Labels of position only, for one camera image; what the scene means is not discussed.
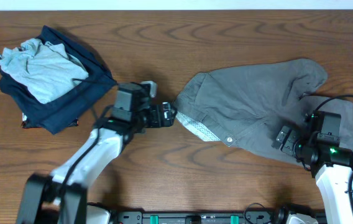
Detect grey shorts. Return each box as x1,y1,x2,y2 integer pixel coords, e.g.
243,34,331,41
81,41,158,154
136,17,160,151
173,58,353,164

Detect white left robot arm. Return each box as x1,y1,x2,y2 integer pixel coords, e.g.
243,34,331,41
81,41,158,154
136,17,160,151
16,102,177,224

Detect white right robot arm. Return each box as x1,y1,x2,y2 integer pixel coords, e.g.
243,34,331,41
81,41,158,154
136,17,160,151
273,124,353,223

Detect navy blue folded garment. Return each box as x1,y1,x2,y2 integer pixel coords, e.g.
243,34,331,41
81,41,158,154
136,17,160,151
0,26,116,134

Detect light grey folded shirt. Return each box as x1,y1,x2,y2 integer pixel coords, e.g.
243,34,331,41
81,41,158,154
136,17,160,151
0,39,89,104

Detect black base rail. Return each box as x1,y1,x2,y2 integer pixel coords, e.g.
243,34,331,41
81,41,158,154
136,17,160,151
86,202,328,224

